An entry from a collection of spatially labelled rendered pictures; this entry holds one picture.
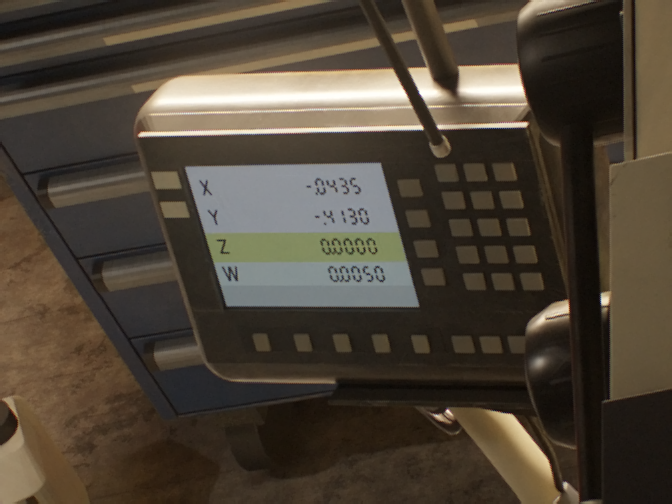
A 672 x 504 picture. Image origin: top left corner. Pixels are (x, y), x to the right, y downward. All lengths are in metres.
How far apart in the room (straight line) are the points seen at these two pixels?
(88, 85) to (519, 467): 0.98
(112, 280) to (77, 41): 0.37
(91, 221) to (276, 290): 1.18
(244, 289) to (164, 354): 1.28
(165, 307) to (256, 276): 1.26
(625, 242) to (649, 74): 0.11
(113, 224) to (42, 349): 0.68
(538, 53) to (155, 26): 1.82
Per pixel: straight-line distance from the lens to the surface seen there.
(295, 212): 2.27
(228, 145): 2.27
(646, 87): 1.33
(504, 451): 2.45
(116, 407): 4.02
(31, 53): 3.27
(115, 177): 3.40
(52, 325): 4.16
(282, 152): 2.25
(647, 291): 1.23
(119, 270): 3.51
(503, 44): 3.21
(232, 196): 2.29
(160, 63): 3.27
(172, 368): 3.62
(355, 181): 2.24
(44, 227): 3.51
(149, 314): 3.59
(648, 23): 1.36
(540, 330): 1.46
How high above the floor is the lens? 2.75
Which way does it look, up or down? 43 degrees down
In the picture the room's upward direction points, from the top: 29 degrees counter-clockwise
